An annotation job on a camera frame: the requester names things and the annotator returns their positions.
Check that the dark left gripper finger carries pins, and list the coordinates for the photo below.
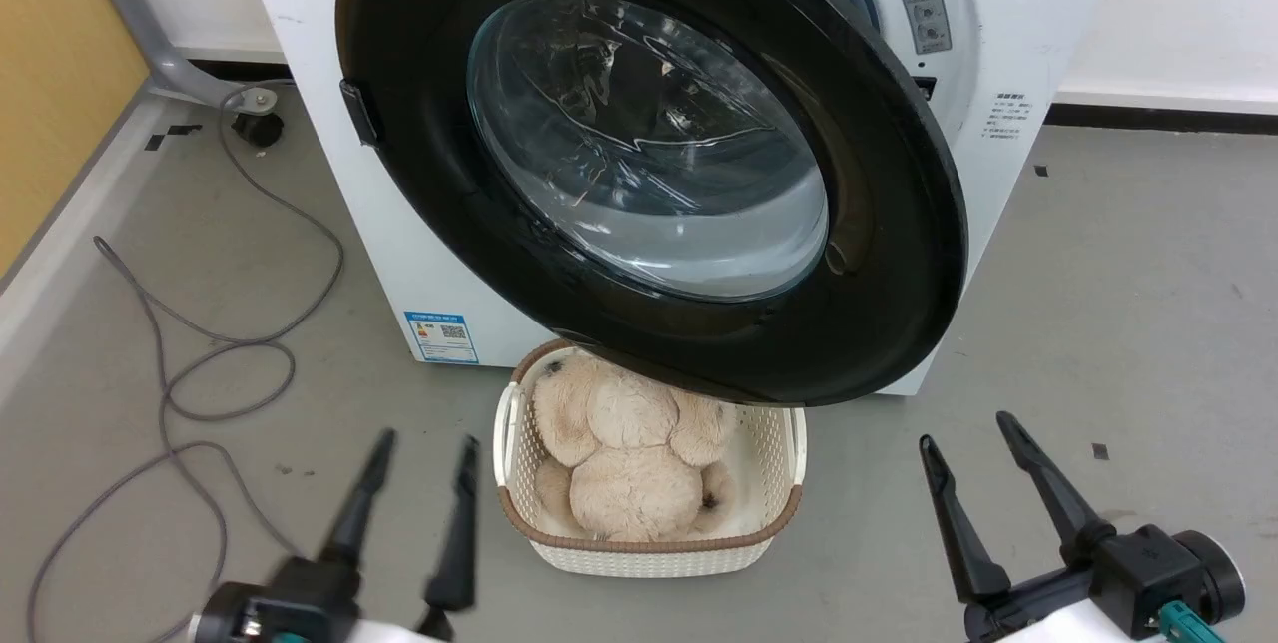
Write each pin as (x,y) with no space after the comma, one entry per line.
(457,553)
(361,503)

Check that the blue energy label sticker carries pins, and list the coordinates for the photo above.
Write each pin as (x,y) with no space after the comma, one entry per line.
(442,335)

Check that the beige plush teddy bear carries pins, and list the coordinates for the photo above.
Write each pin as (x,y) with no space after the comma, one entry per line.
(634,483)

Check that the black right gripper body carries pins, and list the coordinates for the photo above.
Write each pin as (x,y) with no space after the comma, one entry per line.
(1148,568)

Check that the white woven basket brown rim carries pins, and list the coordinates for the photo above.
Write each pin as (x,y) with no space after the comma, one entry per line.
(639,559)

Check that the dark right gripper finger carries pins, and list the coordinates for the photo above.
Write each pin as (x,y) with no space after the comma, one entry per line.
(963,533)
(1063,503)

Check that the black caster wheel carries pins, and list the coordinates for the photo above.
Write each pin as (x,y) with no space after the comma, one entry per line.
(258,128)

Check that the black round glass washer door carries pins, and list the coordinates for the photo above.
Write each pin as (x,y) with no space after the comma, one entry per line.
(879,224)

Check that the white front-load washing machine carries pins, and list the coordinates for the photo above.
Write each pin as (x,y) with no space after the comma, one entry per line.
(324,174)

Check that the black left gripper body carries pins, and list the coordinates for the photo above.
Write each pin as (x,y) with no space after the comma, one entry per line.
(300,598)

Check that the grey warning label sticker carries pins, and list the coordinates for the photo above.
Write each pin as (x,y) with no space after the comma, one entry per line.
(927,9)

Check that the yellow wooden panel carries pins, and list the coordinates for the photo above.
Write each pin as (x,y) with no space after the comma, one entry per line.
(55,64)

